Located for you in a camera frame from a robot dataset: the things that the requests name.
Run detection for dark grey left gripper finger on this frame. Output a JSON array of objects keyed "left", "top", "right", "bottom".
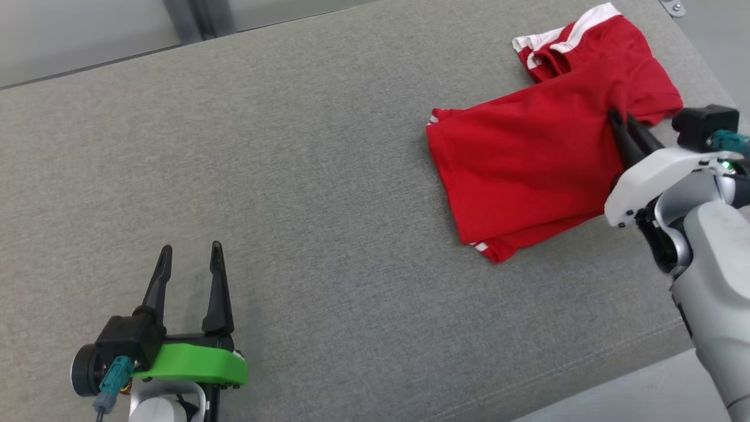
[
  {"left": 133, "top": 244, "right": 174, "bottom": 330},
  {"left": 202, "top": 240, "right": 236, "bottom": 336}
]

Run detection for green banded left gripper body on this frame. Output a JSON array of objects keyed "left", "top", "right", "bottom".
[{"left": 70, "top": 332, "right": 248, "bottom": 422}]

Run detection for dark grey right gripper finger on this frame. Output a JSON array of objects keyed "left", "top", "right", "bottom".
[
  {"left": 626, "top": 114, "right": 666, "bottom": 155},
  {"left": 607, "top": 108, "right": 646, "bottom": 172}
]

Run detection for red shorts with white band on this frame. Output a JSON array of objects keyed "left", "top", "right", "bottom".
[{"left": 512, "top": 2, "right": 684, "bottom": 128}]

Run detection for red basketball jersey white sleeve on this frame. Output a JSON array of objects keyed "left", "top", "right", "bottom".
[{"left": 425, "top": 63, "right": 631, "bottom": 265}]

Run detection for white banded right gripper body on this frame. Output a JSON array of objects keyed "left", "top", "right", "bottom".
[{"left": 603, "top": 147, "right": 745, "bottom": 276}]

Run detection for right arm cable teal plug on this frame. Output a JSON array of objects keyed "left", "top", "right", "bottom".
[{"left": 705, "top": 130, "right": 750, "bottom": 160}]

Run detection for grey metal post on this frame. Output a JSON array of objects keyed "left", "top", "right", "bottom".
[{"left": 163, "top": 0, "right": 236, "bottom": 45}]

